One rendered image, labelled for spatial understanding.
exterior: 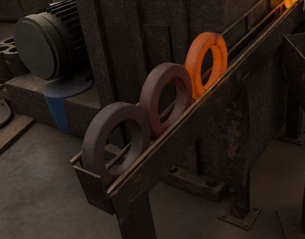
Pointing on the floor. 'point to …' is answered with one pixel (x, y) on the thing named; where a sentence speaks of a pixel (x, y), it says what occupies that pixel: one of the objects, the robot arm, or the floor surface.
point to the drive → (53, 66)
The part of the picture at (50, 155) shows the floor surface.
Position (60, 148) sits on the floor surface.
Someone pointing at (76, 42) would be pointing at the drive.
